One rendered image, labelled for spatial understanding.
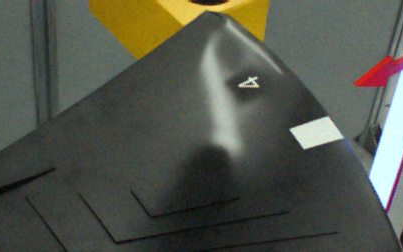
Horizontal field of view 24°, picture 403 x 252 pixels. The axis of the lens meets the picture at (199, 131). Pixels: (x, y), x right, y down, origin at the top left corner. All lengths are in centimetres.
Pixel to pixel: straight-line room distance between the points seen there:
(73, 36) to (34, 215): 98
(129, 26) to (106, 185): 40
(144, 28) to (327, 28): 104
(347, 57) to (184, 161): 148
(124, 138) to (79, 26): 93
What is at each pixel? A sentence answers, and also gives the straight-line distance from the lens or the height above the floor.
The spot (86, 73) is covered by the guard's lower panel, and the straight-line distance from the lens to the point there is 152.
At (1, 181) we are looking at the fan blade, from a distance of 50.
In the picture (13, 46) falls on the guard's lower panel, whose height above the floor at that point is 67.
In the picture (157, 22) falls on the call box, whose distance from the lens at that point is 84.
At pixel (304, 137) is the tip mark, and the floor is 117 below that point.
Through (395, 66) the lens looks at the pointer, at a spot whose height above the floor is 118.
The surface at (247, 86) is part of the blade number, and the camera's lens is 58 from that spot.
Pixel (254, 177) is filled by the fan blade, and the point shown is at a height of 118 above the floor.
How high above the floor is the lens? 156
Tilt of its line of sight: 44 degrees down
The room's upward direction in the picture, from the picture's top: 6 degrees clockwise
